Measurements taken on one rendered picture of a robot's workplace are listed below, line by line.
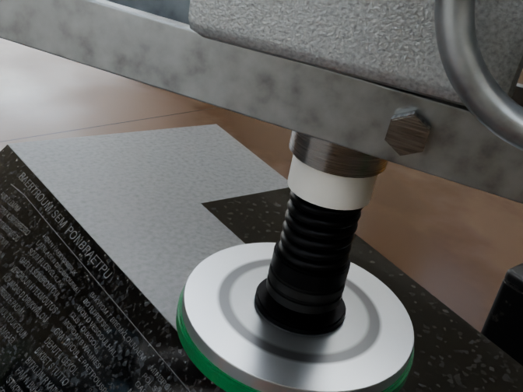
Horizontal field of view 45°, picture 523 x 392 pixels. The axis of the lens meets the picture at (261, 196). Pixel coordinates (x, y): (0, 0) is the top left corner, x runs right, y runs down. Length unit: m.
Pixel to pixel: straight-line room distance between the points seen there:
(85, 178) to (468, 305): 1.83
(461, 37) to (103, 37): 0.28
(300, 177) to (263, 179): 0.44
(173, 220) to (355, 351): 0.33
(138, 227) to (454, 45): 0.53
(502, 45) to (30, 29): 0.34
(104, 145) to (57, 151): 0.07
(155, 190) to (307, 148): 0.41
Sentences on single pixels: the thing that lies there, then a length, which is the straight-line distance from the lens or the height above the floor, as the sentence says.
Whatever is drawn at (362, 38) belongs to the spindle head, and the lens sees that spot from 0.37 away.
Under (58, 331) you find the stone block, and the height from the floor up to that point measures 0.80.
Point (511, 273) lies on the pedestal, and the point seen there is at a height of 0.74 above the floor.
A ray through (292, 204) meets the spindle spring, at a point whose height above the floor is 1.03.
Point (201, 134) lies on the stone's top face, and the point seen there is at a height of 0.87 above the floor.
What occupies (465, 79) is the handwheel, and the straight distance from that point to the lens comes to 0.31.
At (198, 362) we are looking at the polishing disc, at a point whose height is 0.91.
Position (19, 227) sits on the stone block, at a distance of 0.84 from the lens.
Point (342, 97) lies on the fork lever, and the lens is 0.43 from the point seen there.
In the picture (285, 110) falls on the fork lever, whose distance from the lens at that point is 0.44.
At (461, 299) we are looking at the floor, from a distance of 2.48.
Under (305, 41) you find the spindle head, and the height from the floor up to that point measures 1.18.
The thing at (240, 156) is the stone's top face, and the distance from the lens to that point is 0.99.
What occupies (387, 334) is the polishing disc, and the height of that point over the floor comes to 0.93.
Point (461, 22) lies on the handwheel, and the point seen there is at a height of 1.22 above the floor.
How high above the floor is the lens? 1.27
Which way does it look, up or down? 27 degrees down
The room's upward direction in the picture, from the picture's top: 11 degrees clockwise
